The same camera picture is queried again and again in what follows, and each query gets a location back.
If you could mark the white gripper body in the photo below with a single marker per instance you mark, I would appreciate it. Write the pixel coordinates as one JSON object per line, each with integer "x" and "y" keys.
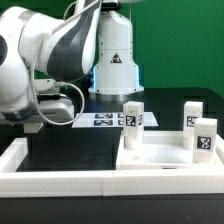
{"x": 61, "y": 110}

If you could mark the white square tabletop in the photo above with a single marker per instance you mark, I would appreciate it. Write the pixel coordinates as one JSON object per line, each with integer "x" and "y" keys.
{"x": 160, "y": 150}

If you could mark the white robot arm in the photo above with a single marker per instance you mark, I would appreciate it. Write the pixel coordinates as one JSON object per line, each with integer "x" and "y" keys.
{"x": 39, "y": 54}

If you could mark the white marker sheet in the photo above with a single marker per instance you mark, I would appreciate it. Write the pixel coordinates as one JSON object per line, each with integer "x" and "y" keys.
{"x": 89, "y": 120}

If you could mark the white U-shaped fence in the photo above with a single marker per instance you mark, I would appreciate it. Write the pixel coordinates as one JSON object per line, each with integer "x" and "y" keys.
{"x": 101, "y": 183}

